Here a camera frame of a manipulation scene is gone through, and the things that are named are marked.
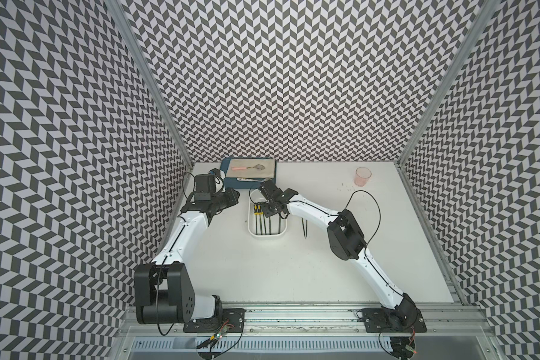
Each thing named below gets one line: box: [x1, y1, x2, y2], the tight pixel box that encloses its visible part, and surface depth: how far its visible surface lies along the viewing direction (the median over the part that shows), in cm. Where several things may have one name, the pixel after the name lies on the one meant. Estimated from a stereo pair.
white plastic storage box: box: [247, 189, 288, 237], surface depth 97 cm
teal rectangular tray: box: [219, 156, 277, 189], surface depth 118 cm
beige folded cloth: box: [225, 158, 276, 179], surface depth 118 cm
